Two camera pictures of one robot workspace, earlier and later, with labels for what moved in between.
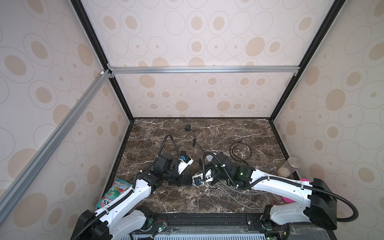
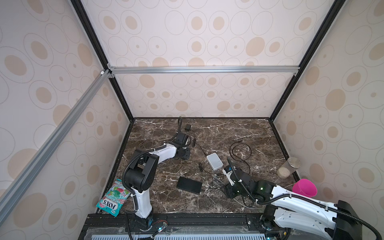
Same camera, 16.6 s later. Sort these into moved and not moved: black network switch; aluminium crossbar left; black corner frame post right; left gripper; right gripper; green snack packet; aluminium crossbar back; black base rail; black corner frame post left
Moved: left gripper; right gripper; black network switch
Not moved: black corner frame post left; black base rail; green snack packet; aluminium crossbar back; aluminium crossbar left; black corner frame post right
